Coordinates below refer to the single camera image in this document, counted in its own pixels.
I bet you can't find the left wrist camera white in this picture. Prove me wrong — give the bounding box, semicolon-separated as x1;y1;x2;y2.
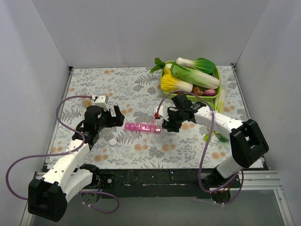
94;94;109;111

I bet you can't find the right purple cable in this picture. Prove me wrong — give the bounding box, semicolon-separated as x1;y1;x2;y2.
156;90;244;203

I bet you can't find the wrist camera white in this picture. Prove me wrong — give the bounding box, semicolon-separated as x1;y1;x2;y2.
154;105;168;121
94;94;109;111

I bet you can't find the green plastic basket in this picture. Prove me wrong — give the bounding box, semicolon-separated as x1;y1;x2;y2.
160;60;222;102

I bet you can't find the yellow napa cabbage toy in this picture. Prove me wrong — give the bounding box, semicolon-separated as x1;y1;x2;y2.
160;74;193;93

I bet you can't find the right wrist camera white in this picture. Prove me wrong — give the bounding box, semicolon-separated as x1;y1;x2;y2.
154;105;168;121

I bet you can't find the brown mushroom toy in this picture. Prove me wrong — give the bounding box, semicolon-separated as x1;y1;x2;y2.
191;87;203;96

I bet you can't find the parsley leaf toy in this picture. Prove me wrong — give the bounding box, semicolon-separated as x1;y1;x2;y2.
150;57;166;74

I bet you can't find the green glass bottle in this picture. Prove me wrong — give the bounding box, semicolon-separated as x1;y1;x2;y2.
218;134;229;143

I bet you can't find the pink weekly pill organizer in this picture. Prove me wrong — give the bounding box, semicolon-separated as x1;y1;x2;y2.
124;119;161;133

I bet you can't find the white bottle cap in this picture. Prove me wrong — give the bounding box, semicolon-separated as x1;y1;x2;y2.
109;139;117;146

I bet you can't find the long napa cabbage toy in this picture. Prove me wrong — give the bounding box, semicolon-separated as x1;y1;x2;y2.
169;63;221;89

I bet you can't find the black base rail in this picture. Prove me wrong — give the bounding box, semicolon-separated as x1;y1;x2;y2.
72;168;243;199

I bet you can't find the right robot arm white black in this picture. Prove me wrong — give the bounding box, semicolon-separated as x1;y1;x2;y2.
154;92;269;190

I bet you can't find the floral table mat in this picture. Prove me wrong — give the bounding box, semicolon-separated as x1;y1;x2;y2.
46;65;264;170

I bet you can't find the small orange pill jar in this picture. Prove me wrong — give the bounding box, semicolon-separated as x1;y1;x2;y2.
81;97;93;108

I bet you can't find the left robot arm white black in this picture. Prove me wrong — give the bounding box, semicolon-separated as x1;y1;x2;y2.
28;105;125;222

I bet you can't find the celery stalk toy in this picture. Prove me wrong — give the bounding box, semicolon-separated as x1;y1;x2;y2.
211;89;226;137

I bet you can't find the purple onion toy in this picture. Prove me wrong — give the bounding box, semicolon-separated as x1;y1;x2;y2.
203;89;216;97

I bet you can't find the green bok choy toy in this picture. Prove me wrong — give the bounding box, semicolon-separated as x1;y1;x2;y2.
176;57;216;75

